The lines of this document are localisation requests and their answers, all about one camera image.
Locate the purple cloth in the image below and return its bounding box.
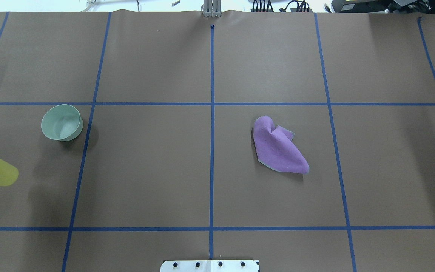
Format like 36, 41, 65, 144
253, 116, 310, 175

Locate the mint green bowl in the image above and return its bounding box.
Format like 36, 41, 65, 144
41, 104, 83, 142

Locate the black device on desk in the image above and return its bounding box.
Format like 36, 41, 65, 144
331, 0, 435, 14

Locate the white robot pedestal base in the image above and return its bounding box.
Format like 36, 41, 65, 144
160, 260, 260, 272

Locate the aluminium frame post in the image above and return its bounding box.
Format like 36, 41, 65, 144
201, 0, 222, 18

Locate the black cables bundle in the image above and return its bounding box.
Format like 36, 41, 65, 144
251, 0, 313, 13

